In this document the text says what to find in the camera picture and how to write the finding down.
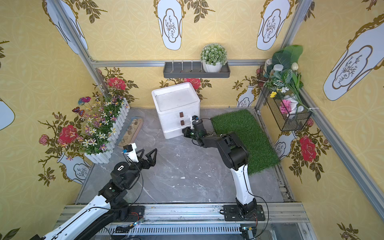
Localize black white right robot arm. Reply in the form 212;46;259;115
182;119;266;221

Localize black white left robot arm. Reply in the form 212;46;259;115
31;149;158;240

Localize white drawer cabinet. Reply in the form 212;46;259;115
152;82;201;131

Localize pink tray with stones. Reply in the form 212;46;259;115
118;117;144;148

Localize artificial flowers in white fence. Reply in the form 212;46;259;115
71;96;130;164

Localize green artificial grass mat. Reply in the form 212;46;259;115
212;109;280;175

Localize green plant in white pot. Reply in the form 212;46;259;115
201;43;227;73

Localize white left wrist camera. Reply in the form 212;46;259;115
123;143;139;163

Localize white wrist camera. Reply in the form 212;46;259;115
123;143;139;163
190;116;200;130

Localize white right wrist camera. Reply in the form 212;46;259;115
190;116;200;130

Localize grey wall shelf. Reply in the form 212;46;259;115
163;61;231;79

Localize black wire basket with flowers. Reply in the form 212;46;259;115
259;45;312;132

